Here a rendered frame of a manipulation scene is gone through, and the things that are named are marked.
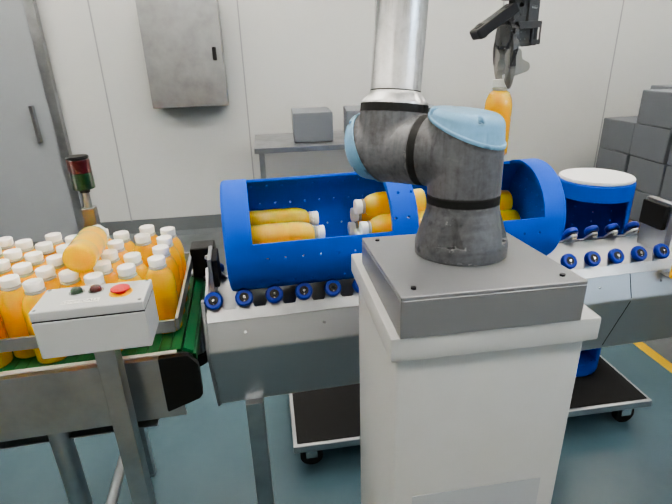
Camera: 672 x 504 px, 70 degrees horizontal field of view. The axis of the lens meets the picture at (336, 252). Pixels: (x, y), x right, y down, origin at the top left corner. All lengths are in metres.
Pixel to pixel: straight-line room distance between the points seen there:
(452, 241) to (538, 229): 0.60
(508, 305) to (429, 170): 0.24
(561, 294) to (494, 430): 0.26
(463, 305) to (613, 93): 5.01
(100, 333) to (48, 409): 0.32
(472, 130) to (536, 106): 4.45
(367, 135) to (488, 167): 0.21
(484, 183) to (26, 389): 1.03
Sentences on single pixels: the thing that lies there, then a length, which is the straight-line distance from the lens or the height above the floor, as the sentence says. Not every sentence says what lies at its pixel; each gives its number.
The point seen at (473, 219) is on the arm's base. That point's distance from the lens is 0.76.
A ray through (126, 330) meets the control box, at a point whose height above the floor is 1.04.
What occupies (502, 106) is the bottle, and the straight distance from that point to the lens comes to 1.33.
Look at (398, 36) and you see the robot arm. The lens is 0.84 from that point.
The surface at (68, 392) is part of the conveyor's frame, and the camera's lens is 1.26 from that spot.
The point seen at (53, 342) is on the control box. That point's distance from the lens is 1.06.
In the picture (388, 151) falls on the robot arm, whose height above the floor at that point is 1.37.
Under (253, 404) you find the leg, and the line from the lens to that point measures 1.42.
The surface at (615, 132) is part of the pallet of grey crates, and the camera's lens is 4.96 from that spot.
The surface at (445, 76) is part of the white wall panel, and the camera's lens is 4.77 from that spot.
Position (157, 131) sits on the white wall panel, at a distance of 4.60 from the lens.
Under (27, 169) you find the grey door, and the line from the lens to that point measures 4.94.
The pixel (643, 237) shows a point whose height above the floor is 0.95.
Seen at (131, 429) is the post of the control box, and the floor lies 0.78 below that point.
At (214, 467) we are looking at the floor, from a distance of 2.17.
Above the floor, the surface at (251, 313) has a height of 0.92.
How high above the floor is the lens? 1.52
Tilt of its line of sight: 22 degrees down
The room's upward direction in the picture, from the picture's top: 2 degrees counter-clockwise
